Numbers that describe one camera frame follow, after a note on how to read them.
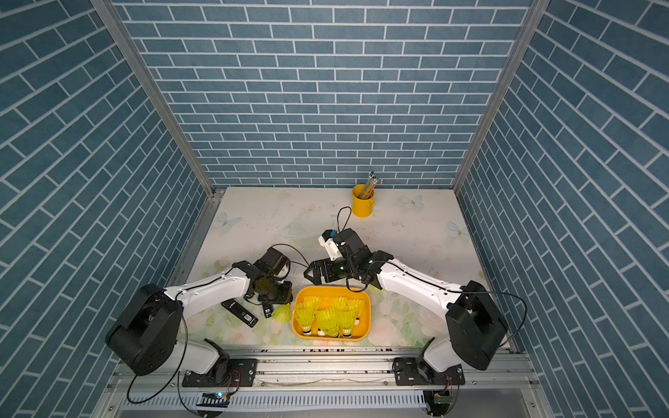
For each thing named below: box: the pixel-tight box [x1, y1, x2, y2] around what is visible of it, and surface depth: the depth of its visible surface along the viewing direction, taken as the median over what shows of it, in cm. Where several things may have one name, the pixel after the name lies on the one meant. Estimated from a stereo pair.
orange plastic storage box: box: [290, 285, 372, 342], surface depth 81 cm
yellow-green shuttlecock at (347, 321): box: [338, 310, 356, 338], surface depth 79 cm
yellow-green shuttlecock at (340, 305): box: [331, 296, 351, 315], surface depth 84 cm
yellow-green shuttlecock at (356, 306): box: [348, 298, 365, 326], surface depth 84 cm
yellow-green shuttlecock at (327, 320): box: [315, 307, 340, 338], surface depth 80 cm
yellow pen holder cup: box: [351, 184, 376, 219], surface depth 109 cm
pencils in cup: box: [359, 170, 379, 200], surface depth 106 cm
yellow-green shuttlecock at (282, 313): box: [271, 303, 292, 325], surface depth 86 cm
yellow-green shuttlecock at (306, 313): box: [294, 296, 318, 336], surface depth 81 cm
